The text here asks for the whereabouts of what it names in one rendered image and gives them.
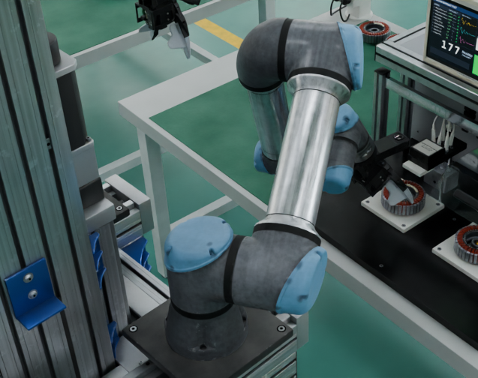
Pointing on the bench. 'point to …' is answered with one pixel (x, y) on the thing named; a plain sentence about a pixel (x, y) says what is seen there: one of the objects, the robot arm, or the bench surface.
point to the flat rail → (438, 108)
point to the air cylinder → (434, 175)
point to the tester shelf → (399, 59)
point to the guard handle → (473, 202)
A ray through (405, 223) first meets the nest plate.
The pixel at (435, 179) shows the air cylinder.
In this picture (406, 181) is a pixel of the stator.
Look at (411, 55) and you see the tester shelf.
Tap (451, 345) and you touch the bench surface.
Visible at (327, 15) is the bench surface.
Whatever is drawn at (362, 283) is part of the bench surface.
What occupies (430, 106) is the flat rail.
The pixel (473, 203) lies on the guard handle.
